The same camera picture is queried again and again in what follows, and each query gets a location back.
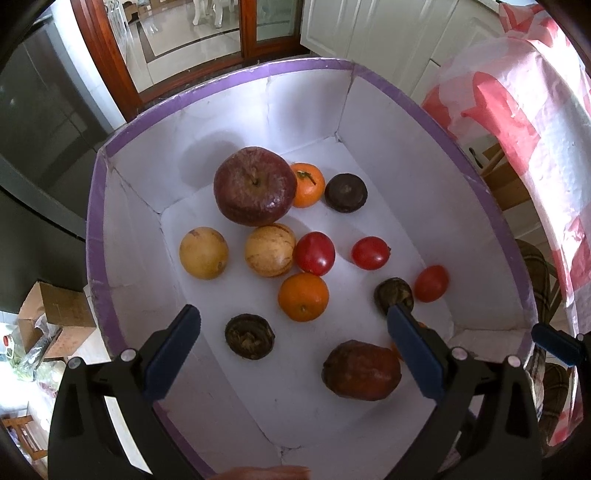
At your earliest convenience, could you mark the small red tomato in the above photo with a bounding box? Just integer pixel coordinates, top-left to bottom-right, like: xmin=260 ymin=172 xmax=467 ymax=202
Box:
xmin=351 ymin=236 xmax=392 ymax=271
xmin=414 ymin=264 xmax=450 ymax=304

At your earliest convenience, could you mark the wooden door frame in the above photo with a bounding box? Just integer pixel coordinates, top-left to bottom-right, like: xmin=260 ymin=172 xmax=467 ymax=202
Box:
xmin=71 ymin=0 xmax=305 ymax=123

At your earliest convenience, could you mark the clear plastic bag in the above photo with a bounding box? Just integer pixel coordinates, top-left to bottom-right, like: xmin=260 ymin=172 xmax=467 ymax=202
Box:
xmin=0 ymin=323 xmax=65 ymax=384

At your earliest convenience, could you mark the partly hidden orange mandarin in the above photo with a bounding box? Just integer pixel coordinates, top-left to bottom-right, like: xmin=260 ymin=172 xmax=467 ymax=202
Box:
xmin=389 ymin=322 xmax=430 ymax=361

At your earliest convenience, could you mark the large red tomato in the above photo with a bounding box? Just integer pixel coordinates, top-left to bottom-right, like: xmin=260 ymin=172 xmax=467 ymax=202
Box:
xmin=293 ymin=232 xmax=336 ymax=277

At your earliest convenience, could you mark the red white checkered tablecloth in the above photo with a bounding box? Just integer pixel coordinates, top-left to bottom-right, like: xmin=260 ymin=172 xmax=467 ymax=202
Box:
xmin=421 ymin=0 xmax=591 ymax=446

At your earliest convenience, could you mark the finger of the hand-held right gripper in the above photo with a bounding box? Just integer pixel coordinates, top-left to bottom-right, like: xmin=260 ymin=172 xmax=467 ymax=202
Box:
xmin=531 ymin=323 xmax=591 ymax=368

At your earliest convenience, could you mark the wooden chair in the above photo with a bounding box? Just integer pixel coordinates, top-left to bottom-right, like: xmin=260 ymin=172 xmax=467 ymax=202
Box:
xmin=466 ymin=143 xmax=534 ymax=213

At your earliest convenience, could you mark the yellow purple-striped pepino melon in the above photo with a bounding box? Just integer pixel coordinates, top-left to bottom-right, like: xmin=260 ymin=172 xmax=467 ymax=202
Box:
xmin=245 ymin=223 xmax=297 ymax=278

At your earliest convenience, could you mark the dark grey refrigerator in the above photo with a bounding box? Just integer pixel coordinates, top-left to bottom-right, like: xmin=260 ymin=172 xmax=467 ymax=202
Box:
xmin=0 ymin=11 xmax=127 ymax=301

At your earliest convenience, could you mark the small orange mandarin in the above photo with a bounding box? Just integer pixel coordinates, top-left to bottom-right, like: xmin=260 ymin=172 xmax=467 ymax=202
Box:
xmin=278 ymin=272 xmax=330 ymax=323

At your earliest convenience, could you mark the wrinkled dark red pomegranate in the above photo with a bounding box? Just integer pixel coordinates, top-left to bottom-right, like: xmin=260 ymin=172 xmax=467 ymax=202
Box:
xmin=322 ymin=340 xmax=402 ymax=402

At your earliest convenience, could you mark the small wooden stool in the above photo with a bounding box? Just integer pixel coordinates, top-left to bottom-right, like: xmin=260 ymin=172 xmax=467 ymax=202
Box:
xmin=0 ymin=413 xmax=49 ymax=467

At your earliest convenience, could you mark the plain yellow pepino melon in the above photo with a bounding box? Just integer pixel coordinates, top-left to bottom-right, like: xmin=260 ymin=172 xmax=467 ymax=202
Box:
xmin=179 ymin=226 xmax=229 ymax=280

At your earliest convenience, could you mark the large red apple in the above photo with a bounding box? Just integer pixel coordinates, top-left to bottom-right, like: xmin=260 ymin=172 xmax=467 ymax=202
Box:
xmin=213 ymin=146 xmax=297 ymax=227

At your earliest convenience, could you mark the orange with green stem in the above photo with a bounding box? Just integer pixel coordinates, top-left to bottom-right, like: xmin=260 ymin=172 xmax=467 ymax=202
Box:
xmin=290 ymin=162 xmax=325 ymax=208

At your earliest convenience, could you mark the white box with purple rim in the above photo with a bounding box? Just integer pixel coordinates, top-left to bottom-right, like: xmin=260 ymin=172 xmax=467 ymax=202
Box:
xmin=85 ymin=58 xmax=540 ymax=480

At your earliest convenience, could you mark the white chair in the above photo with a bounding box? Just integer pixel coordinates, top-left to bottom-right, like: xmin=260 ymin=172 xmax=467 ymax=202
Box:
xmin=191 ymin=0 xmax=241 ymax=24

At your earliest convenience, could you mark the small wrinkled dark water chestnut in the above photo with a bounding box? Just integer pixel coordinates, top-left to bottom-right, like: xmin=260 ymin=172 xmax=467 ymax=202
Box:
xmin=373 ymin=277 xmax=414 ymax=319

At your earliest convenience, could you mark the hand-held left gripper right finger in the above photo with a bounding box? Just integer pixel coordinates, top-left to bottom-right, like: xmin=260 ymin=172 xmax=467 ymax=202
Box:
xmin=387 ymin=305 xmax=542 ymax=480

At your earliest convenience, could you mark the round dark purple water chestnut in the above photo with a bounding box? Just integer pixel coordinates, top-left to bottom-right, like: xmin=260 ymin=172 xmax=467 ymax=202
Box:
xmin=324 ymin=173 xmax=369 ymax=213

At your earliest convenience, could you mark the brown cardboard box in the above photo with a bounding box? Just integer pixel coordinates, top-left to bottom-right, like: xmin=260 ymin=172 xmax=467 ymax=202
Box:
xmin=17 ymin=281 xmax=100 ymax=361

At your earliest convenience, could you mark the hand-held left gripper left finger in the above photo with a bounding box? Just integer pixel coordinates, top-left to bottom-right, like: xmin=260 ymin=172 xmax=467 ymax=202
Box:
xmin=48 ymin=304 xmax=202 ymax=480

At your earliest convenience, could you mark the white cabinet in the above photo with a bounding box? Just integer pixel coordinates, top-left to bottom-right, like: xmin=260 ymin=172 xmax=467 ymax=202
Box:
xmin=300 ymin=0 xmax=504 ymax=100

